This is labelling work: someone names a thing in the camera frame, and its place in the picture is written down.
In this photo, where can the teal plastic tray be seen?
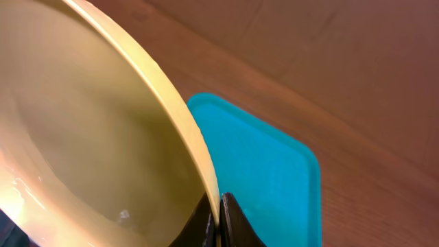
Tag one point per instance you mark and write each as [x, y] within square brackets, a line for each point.
[274, 178]

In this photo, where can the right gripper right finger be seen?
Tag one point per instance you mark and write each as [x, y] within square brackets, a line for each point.
[234, 228]

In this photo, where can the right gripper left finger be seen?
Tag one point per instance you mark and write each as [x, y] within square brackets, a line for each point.
[199, 231]

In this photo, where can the yellow-green plate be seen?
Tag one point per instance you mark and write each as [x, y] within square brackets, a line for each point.
[97, 146]

